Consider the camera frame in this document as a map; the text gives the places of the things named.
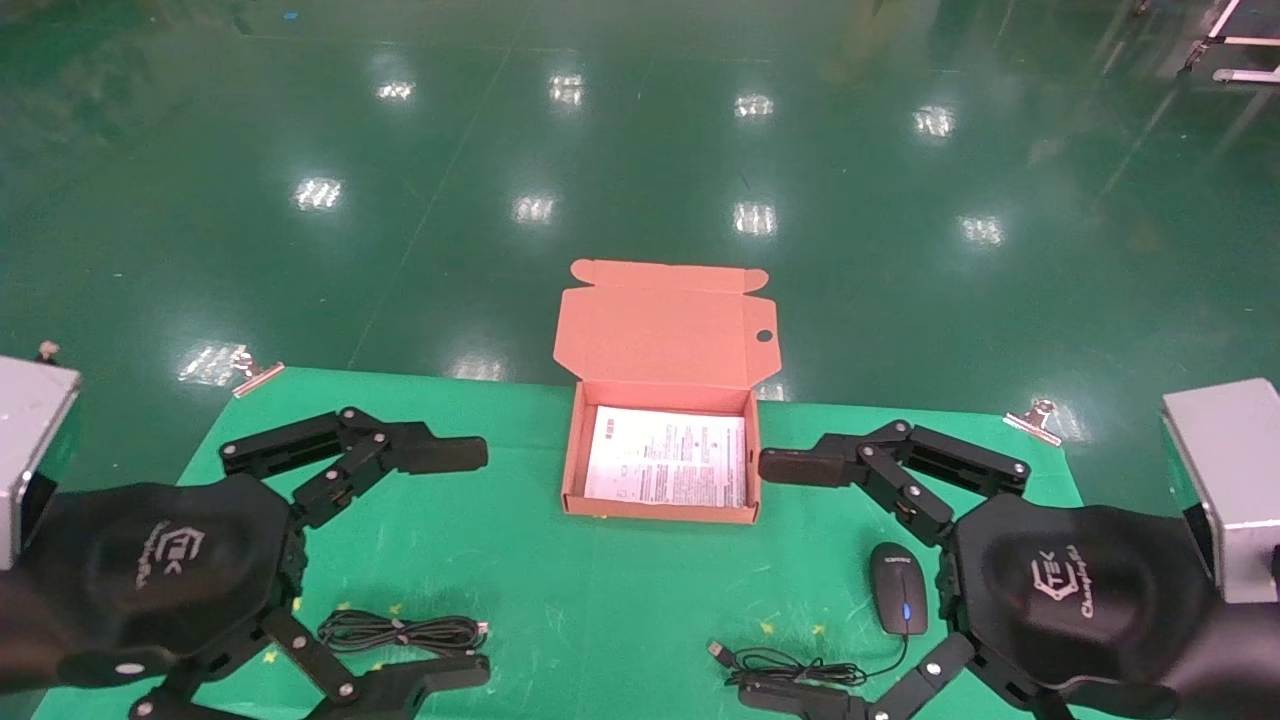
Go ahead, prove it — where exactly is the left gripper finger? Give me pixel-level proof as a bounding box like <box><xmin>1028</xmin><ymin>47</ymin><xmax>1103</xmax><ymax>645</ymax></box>
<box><xmin>218</xmin><ymin>406</ymin><xmax>489</xmax><ymax>529</ymax></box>
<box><xmin>130</xmin><ymin>608</ymin><xmax>493</xmax><ymax>720</ymax></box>

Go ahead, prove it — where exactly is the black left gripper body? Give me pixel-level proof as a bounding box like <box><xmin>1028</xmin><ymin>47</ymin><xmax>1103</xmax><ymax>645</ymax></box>
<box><xmin>20</xmin><ymin>474</ymin><xmax>306</xmax><ymax>693</ymax></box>

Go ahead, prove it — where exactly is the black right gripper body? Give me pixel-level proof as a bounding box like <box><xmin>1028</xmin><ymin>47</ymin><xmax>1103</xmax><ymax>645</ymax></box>
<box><xmin>938</xmin><ymin>494</ymin><xmax>1225</xmax><ymax>693</ymax></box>

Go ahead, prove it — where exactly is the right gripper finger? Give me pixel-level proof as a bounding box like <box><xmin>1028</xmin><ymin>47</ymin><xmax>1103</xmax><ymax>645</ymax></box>
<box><xmin>757</xmin><ymin>419</ymin><xmax>1032</xmax><ymax>547</ymax></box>
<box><xmin>738</xmin><ymin>630</ymin><xmax>1077</xmax><ymax>720</ymax></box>

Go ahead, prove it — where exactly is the black data cable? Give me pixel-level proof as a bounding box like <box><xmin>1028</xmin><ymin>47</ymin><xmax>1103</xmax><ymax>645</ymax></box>
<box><xmin>317</xmin><ymin>609</ymin><xmax>491</xmax><ymax>657</ymax></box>

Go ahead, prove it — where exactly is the black mouse cable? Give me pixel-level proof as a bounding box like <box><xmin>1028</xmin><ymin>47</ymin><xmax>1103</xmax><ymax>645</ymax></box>
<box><xmin>708</xmin><ymin>542</ymin><xmax>930</xmax><ymax>691</ymax></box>

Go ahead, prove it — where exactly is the orange cardboard box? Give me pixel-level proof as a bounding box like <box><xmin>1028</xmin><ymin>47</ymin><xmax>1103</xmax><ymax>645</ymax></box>
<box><xmin>553</xmin><ymin>259</ymin><xmax>782</xmax><ymax>526</ymax></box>

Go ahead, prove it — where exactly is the green table mat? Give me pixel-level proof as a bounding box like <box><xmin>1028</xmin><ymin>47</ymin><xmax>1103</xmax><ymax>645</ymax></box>
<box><xmin>30</xmin><ymin>367</ymin><xmax>1173</xmax><ymax>720</ymax></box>

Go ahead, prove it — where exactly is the white printed instruction sheet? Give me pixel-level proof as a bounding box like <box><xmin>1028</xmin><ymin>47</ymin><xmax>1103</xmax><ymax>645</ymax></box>
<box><xmin>583</xmin><ymin>405</ymin><xmax>749</xmax><ymax>509</ymax></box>

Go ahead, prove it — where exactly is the metal binder clip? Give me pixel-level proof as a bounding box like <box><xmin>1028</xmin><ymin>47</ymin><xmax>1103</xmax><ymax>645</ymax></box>
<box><xmin>1002</xmin><ymin>399</ymin><xmax>1065</xmax><ymax>448</ymax></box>
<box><xmin>231</xmin><ymin>350</ymin><xmax>287</xmax><ymax>399</ymax></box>

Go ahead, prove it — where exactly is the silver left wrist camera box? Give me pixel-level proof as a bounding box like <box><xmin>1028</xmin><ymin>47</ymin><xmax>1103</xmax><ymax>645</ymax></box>
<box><xmin>0</xmin><ymin>342</ymin><xmax>83</xmax><ymax>571</ymax></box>

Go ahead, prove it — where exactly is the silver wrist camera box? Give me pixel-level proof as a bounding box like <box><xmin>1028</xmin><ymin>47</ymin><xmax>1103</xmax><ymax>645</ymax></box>
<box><xmin>0</xmin><ymin>342</ymin><xmax>83</xmax><ymax>571</ymax></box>
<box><xmin>1162</xmin><ymin>378</ymin><xmax>1280</xmax><ymax>605</ymax></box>

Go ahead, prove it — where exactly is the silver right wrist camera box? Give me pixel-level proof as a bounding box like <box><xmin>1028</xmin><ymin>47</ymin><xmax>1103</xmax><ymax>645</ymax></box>
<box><xmin>1162</xmin><ymin>378</ymin><xmax>1280</xmax><ymax>605</ymax></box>

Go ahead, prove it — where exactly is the white metal frame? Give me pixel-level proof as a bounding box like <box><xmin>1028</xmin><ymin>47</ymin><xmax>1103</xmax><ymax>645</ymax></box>
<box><xmin>1183</xmin><ymin>0</ymin><xmax>1280</xmax><ymax>87</ymax></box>

